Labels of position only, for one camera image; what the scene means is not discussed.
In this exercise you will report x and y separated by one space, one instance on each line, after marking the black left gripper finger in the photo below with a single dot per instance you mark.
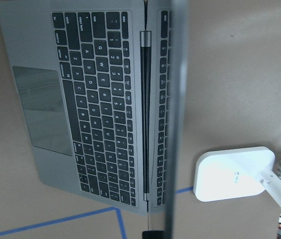
153 234

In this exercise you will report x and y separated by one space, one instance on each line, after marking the grey laptop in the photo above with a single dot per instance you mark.
99 86

